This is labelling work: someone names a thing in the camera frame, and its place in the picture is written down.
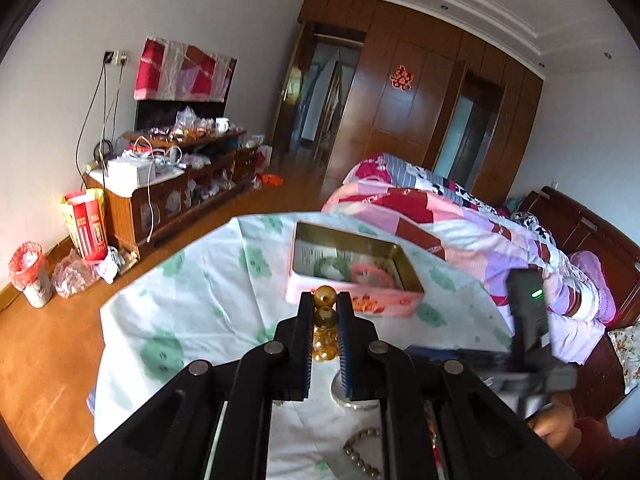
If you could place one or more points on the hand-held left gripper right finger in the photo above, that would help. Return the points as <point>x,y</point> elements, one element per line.
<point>345,360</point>

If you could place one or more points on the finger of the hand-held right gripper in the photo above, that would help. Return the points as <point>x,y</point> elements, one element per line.
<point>450,353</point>

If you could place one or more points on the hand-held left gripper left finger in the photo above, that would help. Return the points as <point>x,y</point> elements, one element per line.
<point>306,355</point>

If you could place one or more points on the pink tin box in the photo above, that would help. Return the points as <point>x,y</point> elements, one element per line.
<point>350,270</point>

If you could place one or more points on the person's right forearm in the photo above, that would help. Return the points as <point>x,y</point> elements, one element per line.
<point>607,452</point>

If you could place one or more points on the person's right hand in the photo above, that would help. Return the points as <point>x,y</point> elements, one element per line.
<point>555,427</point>

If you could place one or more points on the pink pillow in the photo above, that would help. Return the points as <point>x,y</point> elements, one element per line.
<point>592,270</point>

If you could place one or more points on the pink bangle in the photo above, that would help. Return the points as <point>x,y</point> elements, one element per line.
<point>370,277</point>

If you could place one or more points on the green jade bangle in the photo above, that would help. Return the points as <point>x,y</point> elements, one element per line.
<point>327,267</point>

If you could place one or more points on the floral pillow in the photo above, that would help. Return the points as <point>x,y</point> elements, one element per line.
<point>627,355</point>

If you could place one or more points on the wooden bed headboard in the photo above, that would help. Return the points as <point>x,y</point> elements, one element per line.
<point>600,240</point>

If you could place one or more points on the white green printed tablecloth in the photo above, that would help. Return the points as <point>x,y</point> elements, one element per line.
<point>200,300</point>

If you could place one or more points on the patchwork quilt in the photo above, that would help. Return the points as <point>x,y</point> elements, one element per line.
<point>450,220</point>

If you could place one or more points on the orange floor item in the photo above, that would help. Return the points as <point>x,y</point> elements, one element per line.
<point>270,180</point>

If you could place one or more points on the wooden television cabinet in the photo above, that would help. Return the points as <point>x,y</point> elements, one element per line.
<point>150,210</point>

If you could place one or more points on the wooden wardrobe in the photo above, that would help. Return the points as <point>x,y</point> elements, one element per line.
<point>400,125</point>

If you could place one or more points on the clear plastic bag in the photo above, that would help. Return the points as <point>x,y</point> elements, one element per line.
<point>80,275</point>

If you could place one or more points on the white mug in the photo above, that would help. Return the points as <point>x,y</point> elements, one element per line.
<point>222,125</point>

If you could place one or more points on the wooden door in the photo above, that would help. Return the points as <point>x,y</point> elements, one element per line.
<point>290,105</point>

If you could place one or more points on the white box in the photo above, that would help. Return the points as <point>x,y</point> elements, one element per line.
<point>129,172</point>

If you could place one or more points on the red gift bag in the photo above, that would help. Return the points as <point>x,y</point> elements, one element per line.
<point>87,225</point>

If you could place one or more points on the black television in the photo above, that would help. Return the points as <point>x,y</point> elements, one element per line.
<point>160,115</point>

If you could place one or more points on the waste bin with red liner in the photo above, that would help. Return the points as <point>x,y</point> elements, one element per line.
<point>32,280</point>

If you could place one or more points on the red white television cloth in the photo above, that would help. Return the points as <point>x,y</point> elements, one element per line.
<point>180,70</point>

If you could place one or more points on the red paper wall decoration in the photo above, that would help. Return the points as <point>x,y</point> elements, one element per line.
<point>402,78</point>

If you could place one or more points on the wall socket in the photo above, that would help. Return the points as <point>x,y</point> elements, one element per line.
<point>116,58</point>

